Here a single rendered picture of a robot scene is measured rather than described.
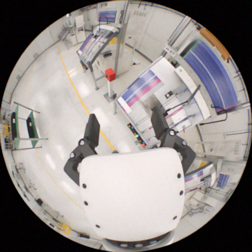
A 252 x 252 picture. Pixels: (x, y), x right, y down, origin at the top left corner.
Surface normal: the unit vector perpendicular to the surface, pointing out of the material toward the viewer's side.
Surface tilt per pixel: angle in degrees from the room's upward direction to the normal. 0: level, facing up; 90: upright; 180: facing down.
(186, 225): 90
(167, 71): 48
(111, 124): 0
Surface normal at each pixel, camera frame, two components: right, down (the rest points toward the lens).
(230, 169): -0.59, -0.81
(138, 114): -0.48, 0.36
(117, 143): 0.15, -0.11
